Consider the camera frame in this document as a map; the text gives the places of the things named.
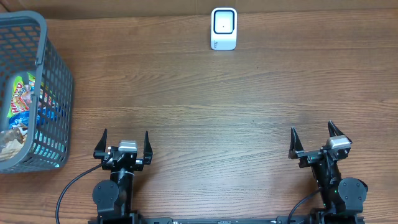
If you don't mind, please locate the blue snack packet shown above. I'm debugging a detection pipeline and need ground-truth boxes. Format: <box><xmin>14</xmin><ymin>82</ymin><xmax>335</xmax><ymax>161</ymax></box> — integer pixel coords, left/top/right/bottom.
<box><xmin>9</xmin><ymin>106</ymin><xmax>67</xmax><ymax>129</ymax></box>

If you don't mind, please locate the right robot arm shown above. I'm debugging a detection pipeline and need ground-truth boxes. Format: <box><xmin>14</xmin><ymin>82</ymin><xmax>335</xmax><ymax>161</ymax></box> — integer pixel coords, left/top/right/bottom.
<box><xmin>289</xmin><ymin>121</ymin><xmax>368</xmax><ymax>223</ymax></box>

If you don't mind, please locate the white barcode scanner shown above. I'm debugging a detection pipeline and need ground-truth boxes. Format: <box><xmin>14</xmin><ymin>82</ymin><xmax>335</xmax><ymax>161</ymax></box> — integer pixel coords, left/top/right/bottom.
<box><xmin>210</xmin><ymin>7</ymin><xmax>238</xmax><ymax>50</ymax></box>

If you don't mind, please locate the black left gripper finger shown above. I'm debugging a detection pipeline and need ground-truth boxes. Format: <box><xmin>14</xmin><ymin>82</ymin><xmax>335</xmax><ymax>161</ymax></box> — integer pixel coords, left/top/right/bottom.
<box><xmin>143</xmin><ymin>131</ymin><xmax>153</xmax><ymax>165</ymax></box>
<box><xmin>93</xmin><ymin>129</ymin><xmax>108</xmax><ymax>159</ymax></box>

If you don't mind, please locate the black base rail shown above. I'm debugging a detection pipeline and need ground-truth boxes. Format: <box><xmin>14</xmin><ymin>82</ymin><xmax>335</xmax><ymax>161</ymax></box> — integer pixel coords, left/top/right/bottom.
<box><xmin>88</xmin><ymin>211</ymin><xmax>366</xmax><ymax>224</ymax></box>

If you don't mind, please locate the green Haribo candy bag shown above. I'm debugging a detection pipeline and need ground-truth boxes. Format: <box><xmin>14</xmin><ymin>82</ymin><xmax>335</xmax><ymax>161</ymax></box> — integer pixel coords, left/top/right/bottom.
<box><xmin>6</xmin><ymin>72</ymin><xmax>52</xmax><ymax>118</ymax></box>

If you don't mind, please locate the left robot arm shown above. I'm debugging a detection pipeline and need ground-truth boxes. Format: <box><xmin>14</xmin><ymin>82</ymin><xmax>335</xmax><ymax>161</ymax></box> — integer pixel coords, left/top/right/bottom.
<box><xmin>90</xmin><ymin>130</ymin><xmax>153</xmax><ymax>224</ymax></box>

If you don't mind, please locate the brown nut snack bag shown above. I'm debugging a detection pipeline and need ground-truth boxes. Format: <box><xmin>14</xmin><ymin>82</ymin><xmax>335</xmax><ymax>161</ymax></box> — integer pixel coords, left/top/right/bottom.
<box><xmin>1</xmin><ymin>123</ymin><xmax>28</xmax><ymax>161</ymax></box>

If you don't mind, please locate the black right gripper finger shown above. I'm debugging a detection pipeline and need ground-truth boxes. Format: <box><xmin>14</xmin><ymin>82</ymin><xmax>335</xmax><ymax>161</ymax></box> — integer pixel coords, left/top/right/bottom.
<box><xmin>328</xmin><ymin>120</ymin><xmax>353</xmax><ymax>144</ymax></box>
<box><xmin>288</xmin><ymin>127</ymin><xmax>304</xmax><ymax>159</ymax></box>

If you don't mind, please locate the grey plastic mesh basket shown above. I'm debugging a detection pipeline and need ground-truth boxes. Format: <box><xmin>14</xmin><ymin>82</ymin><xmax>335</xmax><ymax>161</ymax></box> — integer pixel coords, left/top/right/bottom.
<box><xmin>1</xmin><ymin>11</ymin><xmax>74</xmax><ymax>174</ymax></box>

